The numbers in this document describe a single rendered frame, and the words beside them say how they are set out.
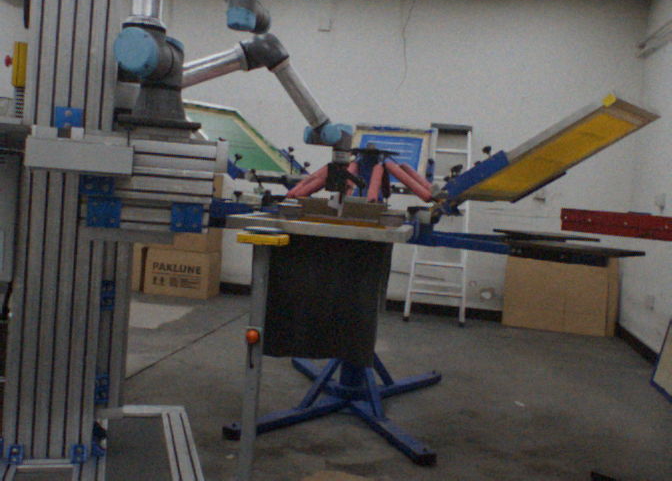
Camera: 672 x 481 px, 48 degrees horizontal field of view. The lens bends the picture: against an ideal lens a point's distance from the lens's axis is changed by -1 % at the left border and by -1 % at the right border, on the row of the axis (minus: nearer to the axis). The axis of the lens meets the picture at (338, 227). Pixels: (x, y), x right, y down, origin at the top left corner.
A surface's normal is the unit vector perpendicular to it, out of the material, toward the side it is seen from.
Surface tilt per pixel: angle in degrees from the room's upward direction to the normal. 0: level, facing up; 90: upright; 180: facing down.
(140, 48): 98
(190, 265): 89
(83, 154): 90
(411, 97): 90
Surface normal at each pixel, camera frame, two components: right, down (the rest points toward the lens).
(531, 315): -0.12, -0.22
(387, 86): -0.15, 0.04
